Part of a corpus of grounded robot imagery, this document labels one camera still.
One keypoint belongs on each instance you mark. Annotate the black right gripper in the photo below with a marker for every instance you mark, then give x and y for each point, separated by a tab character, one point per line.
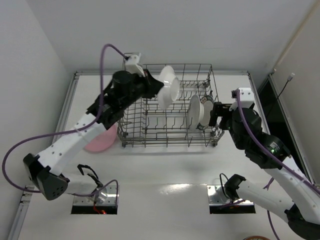
217	115

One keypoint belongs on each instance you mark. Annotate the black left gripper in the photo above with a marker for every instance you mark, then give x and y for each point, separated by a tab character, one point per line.
149	81

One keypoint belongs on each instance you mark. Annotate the green rimmed printed plate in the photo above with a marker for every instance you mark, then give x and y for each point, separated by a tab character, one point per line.
208	103

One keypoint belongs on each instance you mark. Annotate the white deep plate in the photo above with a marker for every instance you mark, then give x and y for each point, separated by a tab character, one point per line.
171	89
195	112

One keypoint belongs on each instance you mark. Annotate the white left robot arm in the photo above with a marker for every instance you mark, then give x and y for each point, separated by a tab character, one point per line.
45	169

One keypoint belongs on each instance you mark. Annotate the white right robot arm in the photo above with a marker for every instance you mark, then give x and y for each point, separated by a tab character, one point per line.
301	208

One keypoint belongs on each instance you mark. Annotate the pink round plate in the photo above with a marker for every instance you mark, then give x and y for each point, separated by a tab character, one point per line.
103	141

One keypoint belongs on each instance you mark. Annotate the brown round object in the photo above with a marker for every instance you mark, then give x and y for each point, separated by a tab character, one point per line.
256	237

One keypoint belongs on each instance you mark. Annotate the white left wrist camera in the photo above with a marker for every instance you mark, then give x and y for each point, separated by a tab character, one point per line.
133	66

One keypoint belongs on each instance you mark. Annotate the grey wire dish rack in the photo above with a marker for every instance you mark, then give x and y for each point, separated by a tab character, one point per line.
145	123

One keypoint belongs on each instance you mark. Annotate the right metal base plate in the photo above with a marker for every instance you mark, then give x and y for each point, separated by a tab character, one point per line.
217	198

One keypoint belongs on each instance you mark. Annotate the metal base plate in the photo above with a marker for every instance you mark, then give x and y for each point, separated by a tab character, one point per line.
106	198
217	198

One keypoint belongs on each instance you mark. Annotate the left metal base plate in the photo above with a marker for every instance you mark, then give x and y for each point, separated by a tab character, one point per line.
106	198

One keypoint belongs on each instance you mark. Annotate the beige wall conduit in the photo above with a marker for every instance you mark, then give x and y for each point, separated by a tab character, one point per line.
295	35

